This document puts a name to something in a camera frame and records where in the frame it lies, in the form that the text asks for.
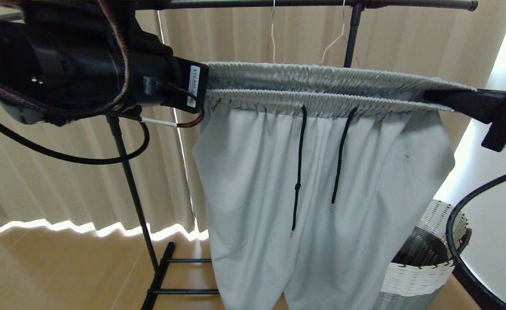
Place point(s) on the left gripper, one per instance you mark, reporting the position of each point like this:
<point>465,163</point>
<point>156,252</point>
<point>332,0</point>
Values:
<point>85,77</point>

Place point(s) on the pink clothes hanger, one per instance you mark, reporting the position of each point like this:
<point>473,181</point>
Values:
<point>334,41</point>
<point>273,38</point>

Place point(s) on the pale grey shorts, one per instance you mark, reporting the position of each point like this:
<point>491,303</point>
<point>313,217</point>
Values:
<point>257,172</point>

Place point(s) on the black clothes rack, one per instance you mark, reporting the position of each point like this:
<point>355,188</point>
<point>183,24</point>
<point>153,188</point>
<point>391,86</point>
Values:
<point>136,202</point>

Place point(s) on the white laundry basket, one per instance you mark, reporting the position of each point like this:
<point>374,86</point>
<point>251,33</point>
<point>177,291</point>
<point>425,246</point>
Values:
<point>412,280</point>

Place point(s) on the beige curtain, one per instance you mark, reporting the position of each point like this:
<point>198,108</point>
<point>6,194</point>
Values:
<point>408,38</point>

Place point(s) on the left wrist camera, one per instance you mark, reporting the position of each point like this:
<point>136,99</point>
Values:
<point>85,17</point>

